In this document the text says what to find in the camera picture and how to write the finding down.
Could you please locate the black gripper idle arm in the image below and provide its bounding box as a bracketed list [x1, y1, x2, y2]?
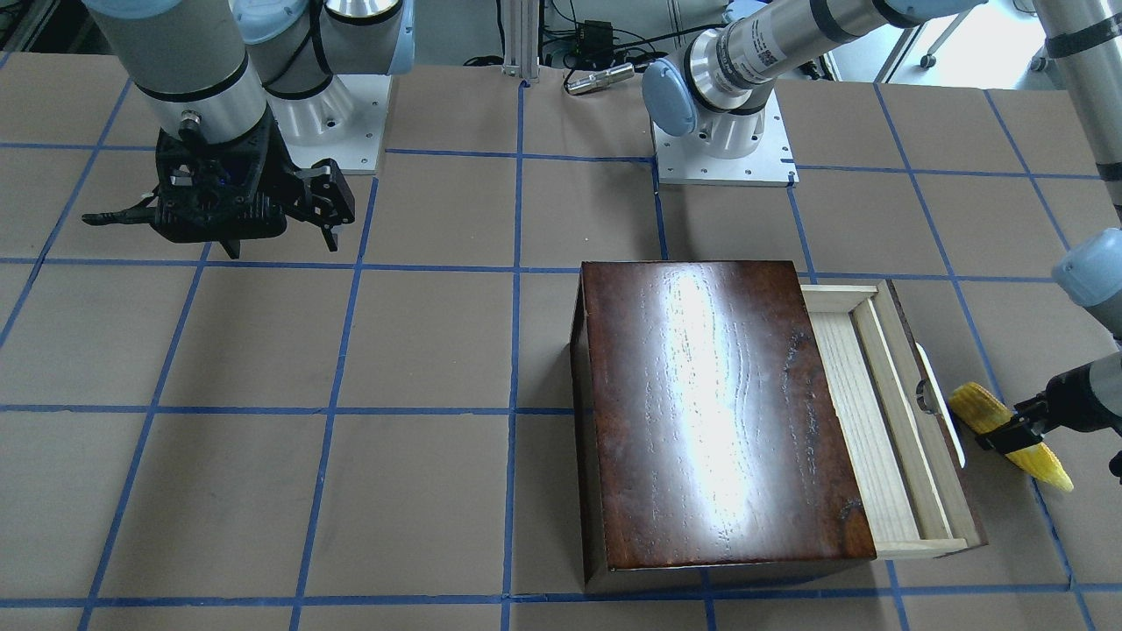
[151, 113, 355, 260]

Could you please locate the black gripper working arm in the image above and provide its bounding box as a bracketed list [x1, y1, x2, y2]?
[976, 365, 1122, 482]

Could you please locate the light wood drawer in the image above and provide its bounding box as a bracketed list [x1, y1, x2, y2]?
[802, 280, 988, 563]

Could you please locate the grey idle robot arm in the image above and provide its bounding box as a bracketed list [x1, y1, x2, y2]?
[82, 1, 415, 259]

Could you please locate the dark wooden drawer cabinet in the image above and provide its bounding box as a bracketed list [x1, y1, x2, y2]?
[568, 260, 877, 595]

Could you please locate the black power adapter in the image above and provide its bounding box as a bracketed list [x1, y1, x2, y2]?
[574, 19, 614, 60]

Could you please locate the silver cylindrical tool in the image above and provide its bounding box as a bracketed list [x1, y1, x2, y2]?
[564, 61, 636, 97]

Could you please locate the aluminium frame post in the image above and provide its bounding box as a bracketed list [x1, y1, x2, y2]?
[498, 1, 543, 85]

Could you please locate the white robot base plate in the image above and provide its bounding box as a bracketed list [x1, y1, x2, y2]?
[650, 92, 800, 188]

